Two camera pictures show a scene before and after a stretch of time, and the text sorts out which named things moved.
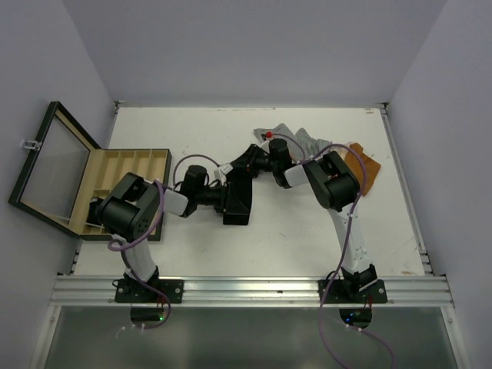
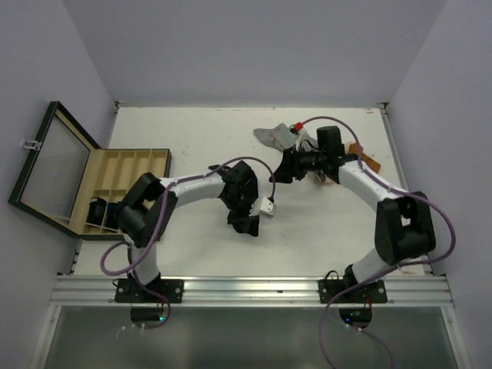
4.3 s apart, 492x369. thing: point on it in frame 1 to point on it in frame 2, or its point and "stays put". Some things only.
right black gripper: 250,162 to 289,167
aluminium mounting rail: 87,291 stays put
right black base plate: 375,293 stays put
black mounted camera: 134,292 stays put
